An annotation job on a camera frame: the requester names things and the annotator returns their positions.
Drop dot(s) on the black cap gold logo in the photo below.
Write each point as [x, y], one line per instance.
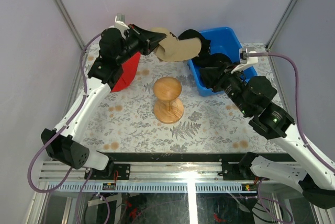
[216, 60]

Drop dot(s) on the aluminium frame post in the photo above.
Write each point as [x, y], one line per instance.
[69, 22]
[290, 7]

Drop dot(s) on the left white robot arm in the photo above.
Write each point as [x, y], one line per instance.
[62, 143]

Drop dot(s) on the red cloth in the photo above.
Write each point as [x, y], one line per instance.
[130, 69]

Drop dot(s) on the blue plastic bin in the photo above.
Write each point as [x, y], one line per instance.
[223, 40]

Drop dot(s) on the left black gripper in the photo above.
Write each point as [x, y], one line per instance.
[148, 40]

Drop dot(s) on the right aluminium frame post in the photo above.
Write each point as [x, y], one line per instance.
[290, 7]

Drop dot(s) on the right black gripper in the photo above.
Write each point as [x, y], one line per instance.
[224, 76]

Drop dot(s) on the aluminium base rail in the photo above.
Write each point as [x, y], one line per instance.
[54, 171]

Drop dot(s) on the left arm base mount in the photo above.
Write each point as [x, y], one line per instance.
[113, 171]

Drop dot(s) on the beige baseball cap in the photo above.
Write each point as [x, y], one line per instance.
[171, 49]

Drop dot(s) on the left aluminium frame post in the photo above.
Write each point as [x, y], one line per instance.
[69, 22]

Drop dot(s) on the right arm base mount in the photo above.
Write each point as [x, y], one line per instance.
[237, 167]

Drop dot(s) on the floral table mat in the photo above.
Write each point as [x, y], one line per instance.
[125, 122]

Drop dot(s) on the wooden hat stand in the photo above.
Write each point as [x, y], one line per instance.
[168, 108]

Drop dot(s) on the black cap on bin rim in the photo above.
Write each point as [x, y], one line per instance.
[191, 33]

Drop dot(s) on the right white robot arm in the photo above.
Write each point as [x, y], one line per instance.
[315, 179]

